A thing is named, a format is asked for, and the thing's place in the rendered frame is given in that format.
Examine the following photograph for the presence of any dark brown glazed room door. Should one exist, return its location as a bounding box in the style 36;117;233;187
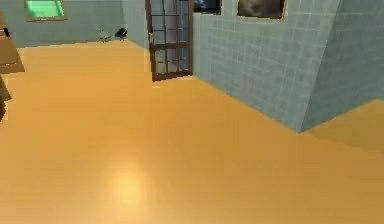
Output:
144;0;195;83

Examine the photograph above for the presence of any grey small floor object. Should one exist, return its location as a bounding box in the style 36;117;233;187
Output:
96;28;112;44

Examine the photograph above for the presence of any green framed wall picture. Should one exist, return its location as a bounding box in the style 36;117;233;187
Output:
23;0;68;23

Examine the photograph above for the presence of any dark framed wall picture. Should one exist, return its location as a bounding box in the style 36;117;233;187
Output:
193;0;223;16

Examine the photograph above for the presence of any black round floor object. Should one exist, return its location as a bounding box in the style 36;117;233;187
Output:
114;27;129;42

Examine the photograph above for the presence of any brown gold-framed wall picture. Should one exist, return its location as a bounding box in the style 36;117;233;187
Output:
236;0;288;21

